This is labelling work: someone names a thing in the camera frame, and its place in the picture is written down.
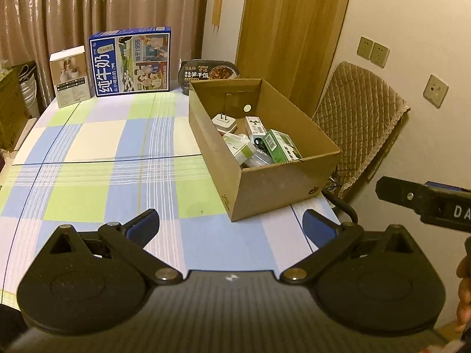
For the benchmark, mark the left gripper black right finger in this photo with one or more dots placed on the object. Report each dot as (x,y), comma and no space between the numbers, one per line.
(319,229)

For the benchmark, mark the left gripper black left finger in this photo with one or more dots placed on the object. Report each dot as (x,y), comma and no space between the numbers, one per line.
(143,228)

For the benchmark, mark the person right hand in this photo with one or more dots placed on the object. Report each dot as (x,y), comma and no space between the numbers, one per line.
(464,295)

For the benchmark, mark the checkered tablecloth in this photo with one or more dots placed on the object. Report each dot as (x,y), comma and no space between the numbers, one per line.
(110,159)

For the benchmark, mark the brown cardboard box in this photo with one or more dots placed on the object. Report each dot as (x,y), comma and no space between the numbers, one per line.
(259,185)

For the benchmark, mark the green white small box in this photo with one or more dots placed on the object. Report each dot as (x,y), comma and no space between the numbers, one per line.
(280,147)

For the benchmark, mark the white green tube box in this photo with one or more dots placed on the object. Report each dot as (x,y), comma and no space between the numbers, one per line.
(240,147)

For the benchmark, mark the white small product box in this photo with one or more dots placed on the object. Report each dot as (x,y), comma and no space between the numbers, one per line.
(255,128)

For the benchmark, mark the quilted chair back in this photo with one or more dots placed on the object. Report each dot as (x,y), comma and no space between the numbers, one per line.
(363,115)

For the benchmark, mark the white plug adapter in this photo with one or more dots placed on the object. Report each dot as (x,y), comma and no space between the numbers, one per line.
(224,124)

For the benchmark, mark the black instant rice bowl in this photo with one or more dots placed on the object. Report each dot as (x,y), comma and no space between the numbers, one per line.
(203,70)

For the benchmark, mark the blue milk carton box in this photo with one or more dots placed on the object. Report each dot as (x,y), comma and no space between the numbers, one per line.
(127,61)

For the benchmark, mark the brown side cardboard boxes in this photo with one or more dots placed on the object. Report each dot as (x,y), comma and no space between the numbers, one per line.
(18,100)

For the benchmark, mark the night light product box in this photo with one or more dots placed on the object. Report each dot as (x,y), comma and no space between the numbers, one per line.
(69,75)

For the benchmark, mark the wooden door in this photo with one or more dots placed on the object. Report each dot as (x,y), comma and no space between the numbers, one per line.
(291,44)

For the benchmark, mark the brown curtain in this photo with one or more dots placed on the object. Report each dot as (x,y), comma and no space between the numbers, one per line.
(31,30)

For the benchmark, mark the single wall outlet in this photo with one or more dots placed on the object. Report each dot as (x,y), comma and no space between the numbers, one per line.
(435,91)

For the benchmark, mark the wall sockets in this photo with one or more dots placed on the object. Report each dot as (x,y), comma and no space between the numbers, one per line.
(372,51)

